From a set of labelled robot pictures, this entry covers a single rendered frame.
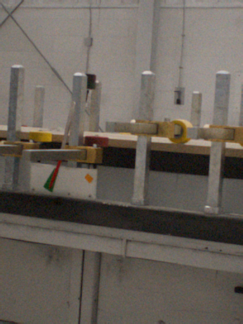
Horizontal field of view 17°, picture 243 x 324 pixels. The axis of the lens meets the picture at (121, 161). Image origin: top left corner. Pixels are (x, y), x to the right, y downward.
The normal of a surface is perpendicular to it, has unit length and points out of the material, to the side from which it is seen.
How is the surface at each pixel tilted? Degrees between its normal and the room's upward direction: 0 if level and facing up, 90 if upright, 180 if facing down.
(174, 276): 90
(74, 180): 90
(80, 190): 90
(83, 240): 90
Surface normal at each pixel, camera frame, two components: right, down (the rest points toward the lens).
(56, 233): -0.46, 0.02
